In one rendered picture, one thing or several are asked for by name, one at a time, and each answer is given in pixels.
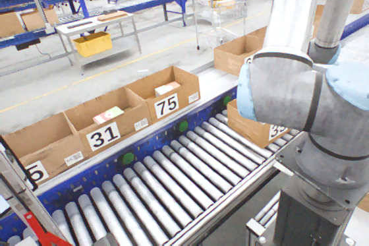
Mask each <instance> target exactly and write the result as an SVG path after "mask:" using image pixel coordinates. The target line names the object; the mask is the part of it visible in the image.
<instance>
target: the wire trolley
mask: <svg viewBox="0 0 369 246"><path fill-rule="evenodd" d="M193 1H194V2H197V5H196V3H195V6H194V2H193V7H194V10H195V8H196V12H193V13H194V15H195V23H196V15H198V16H200V17H202V18H204V17H205V18H204V19H206V20H208V21H210V22H213V23H215V28H211V29H215V33H213V34H215V35H216V45H215V44H214V43H213V42H212V44H213V45H215V46H216V47H217V45H218V46H219V44H222V39H223V38H222V36H221V35H222V34H224V30H226V29H224V28H222V27H221V23H222V22H228V21H231V20H236V19H240V18H244V35H245V18H246V17H247V16H245V15H244V10H246V2H248V0H246V1H245V0H241V1H244V2H241V3H242V4H243V3H245V9H244V7H243V9H242V11H243V15H242V14H241V13H240V14H239V11H240V10H239V7H240V6H239V4H240V3H239V2H238V3H235V0H227V1H223V0H222V1H221V2H217V4H216V5H215V8H214V7H211V6H208V5H205V4H207V3H205V4H203V3H201V2H198V0H197V1H195V0H193ZM230 1H234V4H230V5H225V6H224V4H223V3H226V2H230ZM202 2H203V0H202ZM205 2H206V0H205ZM198 3H199V5H200V11H197V9H198V10H199V6H198ZM200 3H201V4H202V5H204V6H205V10H204V6H203V10H201V4H200ZM212 3H213V2H212ZM220 3H221V4H222V6H220V7H217V5H218V4H220ZM236 4H238V6H237V7H238V12H237V11H235V6H236ZM196 6H197V7H198V8H197V7H196ZM207 6H208V7H211V8H212V9H210V8H208V9H207ZM227 6H231V9H230V10H229V9H227ZM233 6H234V11H233ZM224 7H226V8H224ZM218 8H219V9H218ZM221 8H222V9H223V10H224V12H226V14H225V13H224V12H223V10H222V9H221ZM241 8H242V7H241ZM215 9H217V12H218V13H219V14H218V13H217V12H216V11H215ZM207 10H208V12H207ZM213 10H214V11H215V12H213ZM220 10H221V12H222V13H223V14H221V13H220ZM227 10H228V11H229V13H228V12H227ZM200 12H201V14H200ZM211 12H212V13H213V15H212V13H211ZM236 12H237V13H236ZM196 13H198V14H196ZM207 13H208V14H209V15H210V16H212V17H213V18H215V19H216V20H218V21H219V22H218V21H216V20H214V19H213V18H211V17H210V16H209V15H208V14H207ZM214 13H216V15H217V16H219V17H217V16H216V15H215V14H214ZM230 13H231V15H230ZM233 13H235V14H236V15H238V16H236V15H234V14H233ZM205 14H206V15H207V17H206V15H205ZM227 14H228V15H230V16H232V19H231V17H229V16H228V15H227ZM214 15H215V17H214ZM223 15H226V17H225V16H224V17H225V18H226V19H225V20H226V21H224V20H222V19H224V18H223V17H221V16H223ZM233 15H234V16H236V17H238V18H235V17H233ZM241 15H242V16H241ZM203 16H204V17H203ZM227 16H228V17H229V18H227ZM239 16H241V17H239ZM243 16H244V17H243ZM208 17H209V18H211V19H212V20H213V21H212V20H210V19H209V18H208ZM216 17H217V18H216ZM221 18H222V19H221ZM233 18H235V19H233ZM227 19H229V20H227ZM214 21H216V22H217V23H219V27H216V22H214ZM216 28H217V29H216ZM218 28H219V30H220V32H217V30H218ZM221 28H222V29H223V33H222V32H221ZM211 29H208V30H211ZM208 30H207V31H208ZM203 31H206V30H203ZM203 31H199V32H200V34H199V32H198V31H197V23H196V35H197V49H198V50H200V46H199V43H198V39H199V40H200V38H201V37H203V38H204V39H203V40H202V39H201V41H202V42H204V41H205V42H206V40H205V39H207V38H205V36H209V35H212V34H208V35H205V33H203V34H204V36H203V35H201V32H203ZM226 31H228V30H226ZM228 32H230V31H228ZM207 33H208V32H207ZM217 33H220V38H219V41H217ZM221 33H222V34H221ZM231 33H232V32H231ZM232 34H233V33H232ZM199 35H201V36H199ZM225 35H226V32H225V34H224V35H223V36H224V37H225ZM234 35H236V34H234ZM226 36H228V35H226ZM236 36H237V37H240V36H238V35H236ZM212 37H213V36H212ZM228 37H229V36H228ZM228 37H227V38H228ZM210 38H211V36H210ZM230 38H231V37H230ZM230 38H228V39H229V40H230ZM213 39H214V38H213ZM231 39H232V40H233V38H231ZM207 40H208V41H207V42H206V43H205V42H204V43H205V44H206V45H208V42H211V41H209V39H207ZM214 41H215V39H214ZM217 42H218V43H219V44H217ZM210 44H211V43H209V45H208V46H209V47H211V46H210ZM212 44H211V45H212ZM213 45H212V46H213ZM213 47H214V46H213ZM211 48H212V47H211ZM212 49H213V48H212Z"/></svg>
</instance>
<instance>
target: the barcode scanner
mask: <svg viewBox="0 0 369 246"><path fill-rule="evenodd" d="M91 246H121V244H120V243H119V241H118V239H117V237H116V236H115V235H114V234H113V233H111V232H109V233H107V234H106V235H105V236H103V237H102V238H100V239H99V240H98V241H96V242H95V243H93V244H92V245H91Z"/></svg>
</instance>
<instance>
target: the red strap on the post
mask: <svg viewBox="0 0 369 246"><path fill-rule="evenodd" d="M23 216H24V217H25V218H26V220H27V222H28V223H29V225H30V226H31V228H32V229H33V230H34V232H35V234H36V235H37V237H38V238H39V240H40V243H41V244H42V245H43V246H52V244H51V242H53V243H54V244H56V245H58V246H74V245H72V244H70V243H69V242H67V241H65V240H63V239H61V238H60V237H57V236H56V235H54V234H52V233H50V232H49V231H48V232H47V233H44V231H43V230H42V228H41V226H40V225H39V222H38V220H37V219H36V217H35V216H34V214H33V212H32V211H30V212H28V213H26V214H24V215H23ZM50 241H51V242H50Z"/></svg>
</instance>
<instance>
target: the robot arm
mask: <svg viewBox="0 0 369 246"><path fill-rule="evenodd" d="M317 2H318V0H273V3H272V6H271V12H270V17H269V21H268V27H267V29H266V35H265V38H264V44H263V48H262V49H261V50H260V51H258V52H257V53H255V54H254V55H253V58H252V63H245V64H243V66H242V67H241V71H240V75H239V81H238V88H237V109H238V113H239V115H240V116H241V117H243V118H247V119H251V120H254V121H256V122H262V123H267V124H271V125H277V126H280V127H286V128H290V129H296V130H300V131H305V133H304V134H303V135H302V136H301V137H300V138H299V139H298V140H297V143H296V146H295V160H296V161H297V164H298V165H299V167H300V168H301V170H302V171H303V172H304V173H305V174H306V175H307V176H309V177H310V178H312V179H313V180H315V181H317V182H318V183H321V184H323V185H326V186H328V187H333V188H336V189H356V188H358V187H361V186H363V185H364V184H366V183H367V182H368V180H369V64H362V63H359V62H354V61H343V62H338V63H335V62H336V61H337V59H338V57H339V54H340V51H341V44H340V43H339V40H340V37H341V35H342V33H343V30H344V27H345V24H346V22H347V19H348V17H349V13H350V11H351V8H352V5H353V3H354V0H326V3H325V6H324V11H323V13H322V18H321V21H320V25H319V28H318V32H317V34H316V37H315V39H314V41H309V39H310V33H311V30H312V25H313V21H314V15H315V12H316V5H317ZM313 63H319V64H323V65H331V66H330V67H329V68H328V69H327V71H326V73H319V72H313V71H312V66H313ZM334 63H335V64H334ZM333 64H334V65H333Z"/></svg>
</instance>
